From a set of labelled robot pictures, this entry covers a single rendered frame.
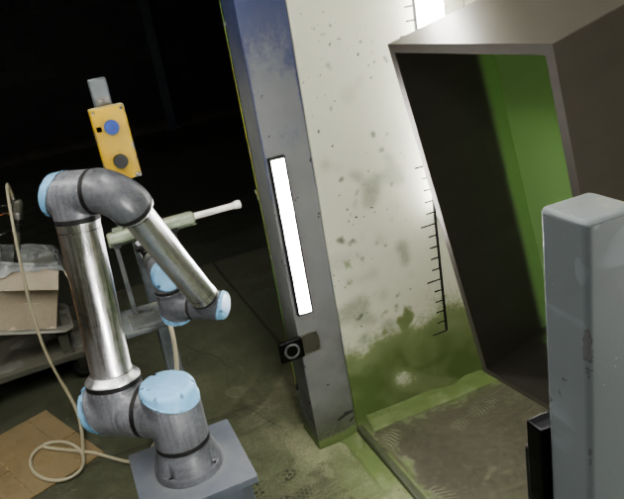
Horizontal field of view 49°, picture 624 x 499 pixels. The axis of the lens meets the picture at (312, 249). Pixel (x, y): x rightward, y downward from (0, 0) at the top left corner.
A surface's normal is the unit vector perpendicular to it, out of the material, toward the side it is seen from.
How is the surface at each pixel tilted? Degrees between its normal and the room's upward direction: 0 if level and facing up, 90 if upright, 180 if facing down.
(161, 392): 5
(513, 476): 0
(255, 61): 90
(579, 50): 90
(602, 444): 90
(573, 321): 90
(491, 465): 0
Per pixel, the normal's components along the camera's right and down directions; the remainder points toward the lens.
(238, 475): -0.16, -0.92
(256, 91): 0.38, 0.28
